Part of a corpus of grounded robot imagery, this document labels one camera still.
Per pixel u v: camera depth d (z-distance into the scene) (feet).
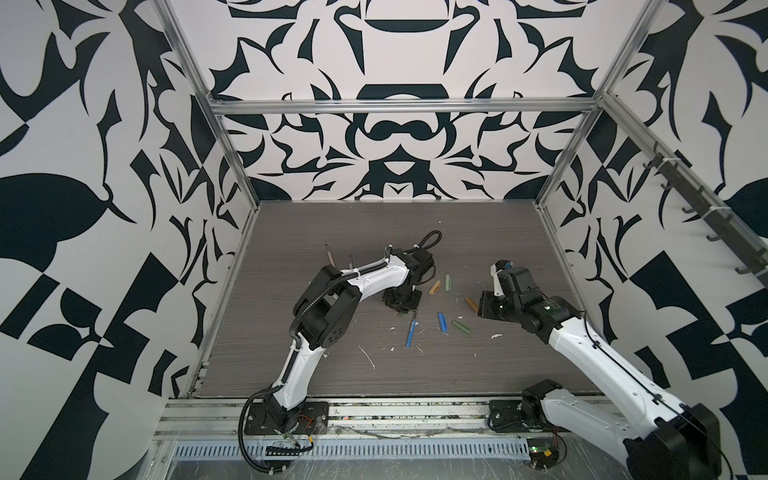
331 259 3.38
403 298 2.70
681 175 2.12
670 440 1.25
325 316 1.72
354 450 2.55
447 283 3.22
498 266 2.46
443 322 2.93
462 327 2.93
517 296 1.98
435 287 3.16
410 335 2.86
